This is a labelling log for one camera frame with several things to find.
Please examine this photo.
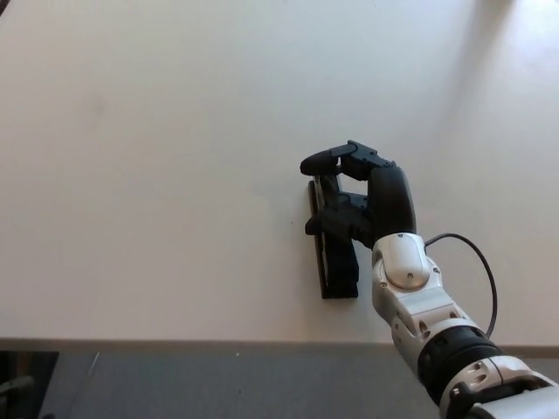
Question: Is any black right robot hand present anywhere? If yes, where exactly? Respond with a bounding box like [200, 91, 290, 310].
[299, 140, 418, 251]

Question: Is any black glossy stapler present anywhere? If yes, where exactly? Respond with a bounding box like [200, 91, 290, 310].
[307, 175, 362, 300]

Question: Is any dark object under table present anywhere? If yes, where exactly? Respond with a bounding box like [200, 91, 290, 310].
[0, 351, 59, 419]

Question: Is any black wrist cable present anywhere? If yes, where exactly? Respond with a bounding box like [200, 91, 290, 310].
[422, 233, 499, 338]

